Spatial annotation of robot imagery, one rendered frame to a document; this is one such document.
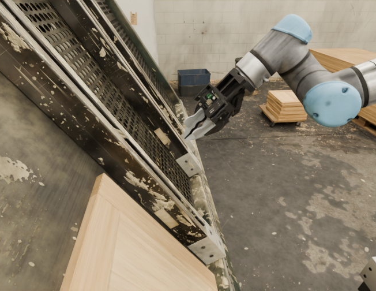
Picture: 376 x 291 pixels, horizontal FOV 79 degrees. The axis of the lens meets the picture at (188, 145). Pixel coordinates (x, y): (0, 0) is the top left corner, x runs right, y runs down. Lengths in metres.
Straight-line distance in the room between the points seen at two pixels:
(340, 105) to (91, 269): 0.44
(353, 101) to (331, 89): 0.04
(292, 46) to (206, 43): 4.97
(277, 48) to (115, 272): 0.50
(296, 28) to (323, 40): 5.92
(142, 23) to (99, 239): 3.75
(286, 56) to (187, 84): 4.03
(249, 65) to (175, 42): 4.91
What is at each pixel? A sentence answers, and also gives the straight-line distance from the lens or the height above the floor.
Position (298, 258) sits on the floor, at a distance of 2.03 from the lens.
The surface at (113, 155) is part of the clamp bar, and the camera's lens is 0.49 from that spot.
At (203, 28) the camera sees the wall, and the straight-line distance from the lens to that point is 5.44.
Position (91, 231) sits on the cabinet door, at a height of 1.30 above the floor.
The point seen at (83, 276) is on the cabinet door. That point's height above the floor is 1.30.
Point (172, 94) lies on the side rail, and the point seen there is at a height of 0.96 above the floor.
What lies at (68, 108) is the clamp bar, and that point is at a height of 1.43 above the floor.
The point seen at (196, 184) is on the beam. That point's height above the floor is 0.90.
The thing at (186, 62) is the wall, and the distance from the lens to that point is 5.50.
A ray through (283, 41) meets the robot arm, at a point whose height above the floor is 1.52.
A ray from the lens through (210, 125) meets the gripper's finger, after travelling 0.58.
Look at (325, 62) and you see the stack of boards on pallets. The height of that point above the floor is 0.66.
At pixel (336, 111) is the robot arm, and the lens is 0.45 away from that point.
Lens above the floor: 1.59
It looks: 32 degrees down
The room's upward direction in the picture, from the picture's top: straight up
